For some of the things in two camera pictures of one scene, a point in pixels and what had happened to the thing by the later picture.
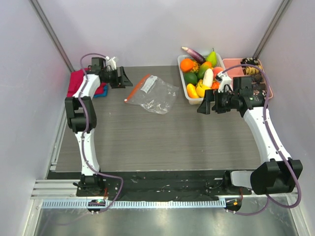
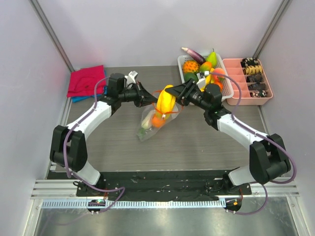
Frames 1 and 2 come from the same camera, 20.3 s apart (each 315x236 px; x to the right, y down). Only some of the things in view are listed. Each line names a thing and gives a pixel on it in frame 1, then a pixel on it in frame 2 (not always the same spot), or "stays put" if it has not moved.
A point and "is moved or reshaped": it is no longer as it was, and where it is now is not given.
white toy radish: [208, 77] → [146, 123]
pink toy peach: [216, 70] stays put
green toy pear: [212, 57] stays put
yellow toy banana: [201, 88] is moved or reshaped
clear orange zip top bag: [154, 94] is moved or reshaped
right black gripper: [217, 102] → [189, 91]
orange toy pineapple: [195, 67] stays put
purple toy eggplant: [197, 56] stays put
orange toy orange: [186, 65] → [158, 122]
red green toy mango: [203, 67] stays put
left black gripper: [125, 80] → [143, 97]
